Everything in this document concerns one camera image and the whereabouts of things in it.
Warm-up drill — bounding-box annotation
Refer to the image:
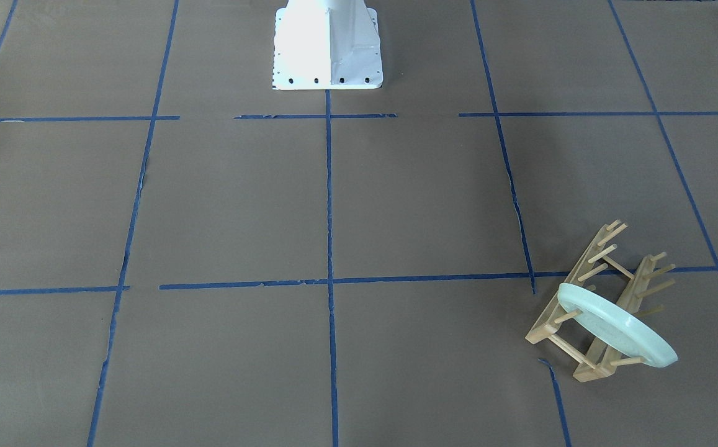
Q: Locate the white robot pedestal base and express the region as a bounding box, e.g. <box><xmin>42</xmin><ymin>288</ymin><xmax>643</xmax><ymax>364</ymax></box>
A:
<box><xmin>272</xmin><ymin>1</ymin><xmax>384</xmax><ymax>91</ymax></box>

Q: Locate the light green round plate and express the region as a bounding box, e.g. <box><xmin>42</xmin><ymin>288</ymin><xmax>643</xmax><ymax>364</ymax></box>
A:
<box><xmin>557</xmin><ymin>283</ymin><xmax>678</xmax><ymax>368</ymax></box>

